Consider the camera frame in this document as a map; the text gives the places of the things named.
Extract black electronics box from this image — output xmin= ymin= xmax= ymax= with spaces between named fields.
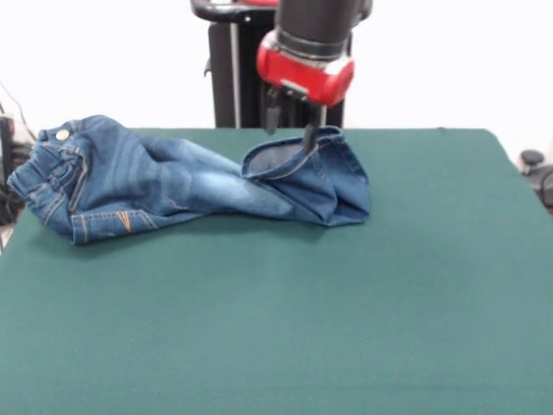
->
xmin=0 ymin=115 xmax=16 ymax=188

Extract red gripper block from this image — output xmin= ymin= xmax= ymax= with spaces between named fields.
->
xmin=255 ymin=30 xmax=356 ymax=156

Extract black office chair base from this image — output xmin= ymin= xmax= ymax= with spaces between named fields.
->
xmin=519 ymin=149 xmax=553 ymax=204

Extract blue denim jeans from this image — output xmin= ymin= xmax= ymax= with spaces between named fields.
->
xmin=6 ymin=113 xmax=372 ymax=247

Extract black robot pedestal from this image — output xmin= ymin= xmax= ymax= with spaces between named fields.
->
xmin=189 ymin=0 xmax=373 ymax=130

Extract dark green table cloth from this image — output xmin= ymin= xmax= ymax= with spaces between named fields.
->
xmin=0 ymin=126 xmax=553 ymax=415

